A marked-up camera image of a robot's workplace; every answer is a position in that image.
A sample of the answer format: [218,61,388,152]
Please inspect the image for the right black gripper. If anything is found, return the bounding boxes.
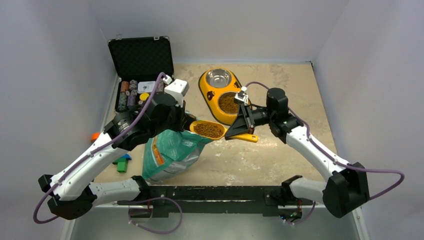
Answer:
[226,102,275,140]

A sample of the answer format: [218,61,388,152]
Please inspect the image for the yellow plastic scoop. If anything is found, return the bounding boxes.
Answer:
[189,120,259,143]

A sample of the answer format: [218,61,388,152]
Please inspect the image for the green dog food bag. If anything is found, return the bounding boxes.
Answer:
[141,130,212,183]

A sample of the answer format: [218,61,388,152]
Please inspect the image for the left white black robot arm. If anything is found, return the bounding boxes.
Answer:
[38,92,194,220]

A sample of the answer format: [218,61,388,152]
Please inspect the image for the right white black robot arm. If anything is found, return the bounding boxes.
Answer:
[224,86,370,218]

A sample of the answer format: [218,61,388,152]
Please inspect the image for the yellow double pet bowl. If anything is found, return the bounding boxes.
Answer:
[198,67,242,126]

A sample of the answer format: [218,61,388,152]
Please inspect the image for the black poker chip case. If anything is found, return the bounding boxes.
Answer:
[107,36,175,113]

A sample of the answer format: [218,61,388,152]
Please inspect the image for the green blue toy blocks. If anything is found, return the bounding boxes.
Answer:
[112,154,132,173]

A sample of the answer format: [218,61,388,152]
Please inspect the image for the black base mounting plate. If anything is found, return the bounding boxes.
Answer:
[118,185,313,218]

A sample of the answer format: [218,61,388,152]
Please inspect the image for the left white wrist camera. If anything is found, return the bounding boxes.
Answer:
[162,75,190,107]

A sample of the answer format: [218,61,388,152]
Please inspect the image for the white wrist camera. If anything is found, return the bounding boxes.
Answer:
[162,75,190,107]
[234,86,249,106]

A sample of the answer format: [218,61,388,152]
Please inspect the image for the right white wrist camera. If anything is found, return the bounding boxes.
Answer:
[234,86,249,106]

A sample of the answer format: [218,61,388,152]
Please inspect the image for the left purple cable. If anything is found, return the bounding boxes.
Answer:
[33,72,168,225]

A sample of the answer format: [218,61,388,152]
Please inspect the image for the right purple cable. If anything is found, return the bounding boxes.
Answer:
[243,81,406,201]

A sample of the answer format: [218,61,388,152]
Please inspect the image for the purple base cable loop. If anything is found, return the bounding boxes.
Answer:
[127,193,184,234]

